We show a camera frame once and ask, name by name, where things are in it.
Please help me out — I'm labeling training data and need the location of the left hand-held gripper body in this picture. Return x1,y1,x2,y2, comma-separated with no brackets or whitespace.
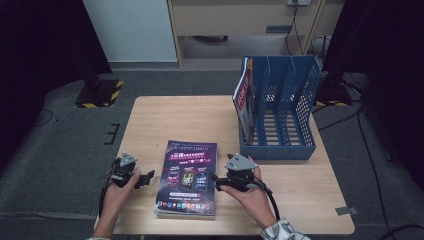
109,151,141,189

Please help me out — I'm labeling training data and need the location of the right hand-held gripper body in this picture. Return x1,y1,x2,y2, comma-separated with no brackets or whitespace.
223,152,265,194

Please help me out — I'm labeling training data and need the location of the purple magazine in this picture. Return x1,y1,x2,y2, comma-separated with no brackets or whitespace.
155,139,218,214

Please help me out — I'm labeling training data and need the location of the blue file rack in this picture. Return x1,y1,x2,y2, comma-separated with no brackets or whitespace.
238,54,322,161

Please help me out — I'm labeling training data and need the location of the red magazine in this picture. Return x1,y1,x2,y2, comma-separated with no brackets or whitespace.
232,57,258,144

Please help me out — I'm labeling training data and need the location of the person's left hand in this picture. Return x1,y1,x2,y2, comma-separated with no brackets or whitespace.
102,170,142,215

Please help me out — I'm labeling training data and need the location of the person's right hand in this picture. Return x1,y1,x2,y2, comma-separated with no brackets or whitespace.
219,167,278,230

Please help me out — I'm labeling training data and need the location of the black floor tape mark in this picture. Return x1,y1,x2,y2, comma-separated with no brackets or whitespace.
103,123,121,146

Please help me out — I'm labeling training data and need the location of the black yellow striped stand base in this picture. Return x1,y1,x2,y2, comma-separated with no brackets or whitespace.
74,78,124,109
314,71,354,108

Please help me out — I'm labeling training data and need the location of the grey tape piece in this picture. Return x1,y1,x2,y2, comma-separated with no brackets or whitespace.
334,206,359,217

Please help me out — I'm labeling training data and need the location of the light wooden cabinet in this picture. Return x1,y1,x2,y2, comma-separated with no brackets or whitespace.
167,0,346,69

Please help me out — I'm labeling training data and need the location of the white cabinet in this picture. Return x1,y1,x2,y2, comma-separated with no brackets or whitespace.
82,0,178,63

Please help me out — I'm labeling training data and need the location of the black curtain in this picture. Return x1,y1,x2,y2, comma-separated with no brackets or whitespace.
0,0,113,174
321,0,424,181

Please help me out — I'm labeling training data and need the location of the thin black floor cable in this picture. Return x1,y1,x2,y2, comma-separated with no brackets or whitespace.
34,109,54,128

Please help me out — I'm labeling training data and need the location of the long black floor cable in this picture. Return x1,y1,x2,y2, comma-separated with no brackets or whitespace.
357,109,394,240

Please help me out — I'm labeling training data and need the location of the grey drawer handle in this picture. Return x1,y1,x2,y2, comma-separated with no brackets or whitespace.
265,25,293,35

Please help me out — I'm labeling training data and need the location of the black cable loop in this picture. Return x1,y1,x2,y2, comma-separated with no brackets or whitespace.
309,34,332,59

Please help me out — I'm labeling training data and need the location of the black socket cable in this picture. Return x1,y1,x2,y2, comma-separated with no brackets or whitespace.
284,4,304,56

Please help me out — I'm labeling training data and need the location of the curved black floor cable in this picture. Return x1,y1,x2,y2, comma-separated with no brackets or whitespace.
378,223,424,240

